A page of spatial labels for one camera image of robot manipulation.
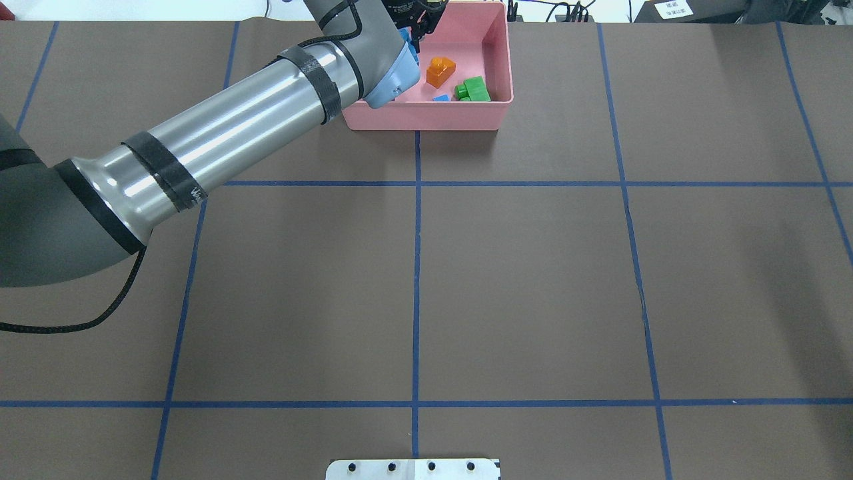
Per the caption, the long blue studded block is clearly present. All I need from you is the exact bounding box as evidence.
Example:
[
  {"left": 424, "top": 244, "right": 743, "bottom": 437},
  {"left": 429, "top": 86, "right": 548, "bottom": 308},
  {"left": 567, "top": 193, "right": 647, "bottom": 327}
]
[{"left": 397, "top": 27, "right": 420, "bottom": 65}]

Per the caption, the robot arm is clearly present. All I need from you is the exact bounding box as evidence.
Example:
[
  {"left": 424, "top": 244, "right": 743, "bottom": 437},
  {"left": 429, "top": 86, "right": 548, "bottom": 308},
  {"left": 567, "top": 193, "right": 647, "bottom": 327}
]
[{"left": 1, "top": 1, "right": 447, "bottom": 287}]

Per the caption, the green block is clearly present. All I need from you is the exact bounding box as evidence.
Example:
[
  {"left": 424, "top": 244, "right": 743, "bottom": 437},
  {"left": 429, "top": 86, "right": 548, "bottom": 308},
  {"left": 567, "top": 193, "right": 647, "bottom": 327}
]
[{"left": 453, "top": 76, "right": 492, "bottom": 101}]

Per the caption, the orange wedge block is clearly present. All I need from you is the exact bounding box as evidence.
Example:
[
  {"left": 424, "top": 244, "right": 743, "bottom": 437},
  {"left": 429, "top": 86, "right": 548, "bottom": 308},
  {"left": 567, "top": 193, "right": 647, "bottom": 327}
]
[{"left": 425, "top": 57, "right": 457, "bottom": 89}]

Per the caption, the pink plastic box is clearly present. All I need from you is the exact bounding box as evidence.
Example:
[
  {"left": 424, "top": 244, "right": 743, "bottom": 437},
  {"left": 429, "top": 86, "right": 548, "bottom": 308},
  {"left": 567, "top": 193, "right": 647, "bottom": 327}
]
[{"left": 343, "top": 1, "right": 514, "bottom": 131}]

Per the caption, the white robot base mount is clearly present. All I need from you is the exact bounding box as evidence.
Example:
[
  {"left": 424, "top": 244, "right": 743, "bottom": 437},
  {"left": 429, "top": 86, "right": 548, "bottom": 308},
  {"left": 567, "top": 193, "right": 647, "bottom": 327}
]
[{"left": 324, "top": 458, "right": 502, "bottom": 479}]

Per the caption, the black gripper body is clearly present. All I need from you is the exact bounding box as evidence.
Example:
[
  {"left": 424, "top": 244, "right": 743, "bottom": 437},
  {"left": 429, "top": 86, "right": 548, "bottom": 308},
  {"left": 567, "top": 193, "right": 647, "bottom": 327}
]
[{"left": 383, "top": 1, "right": 450, "bottom": 41}]

